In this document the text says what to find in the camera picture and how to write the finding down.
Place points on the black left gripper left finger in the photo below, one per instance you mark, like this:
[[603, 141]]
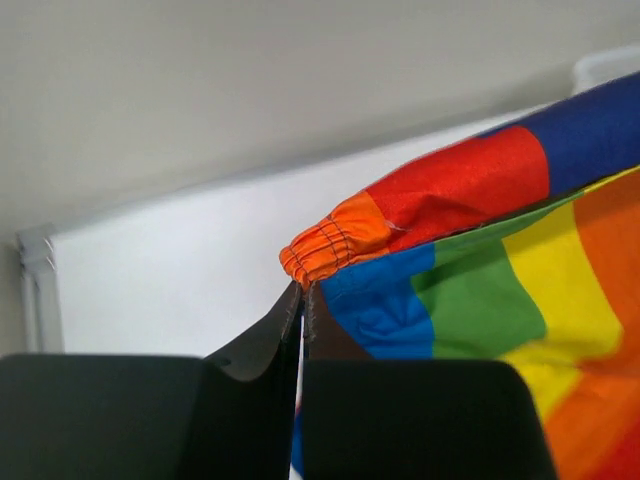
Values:
[[228, 415]]

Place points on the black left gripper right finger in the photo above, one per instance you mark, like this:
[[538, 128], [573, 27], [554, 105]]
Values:
[[365, 418]]

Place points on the rainbow striped shorts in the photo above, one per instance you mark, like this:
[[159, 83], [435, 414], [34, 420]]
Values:
[[519, 244]]

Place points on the white perforated plastic basket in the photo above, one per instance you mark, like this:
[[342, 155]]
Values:
[[602, 67]]

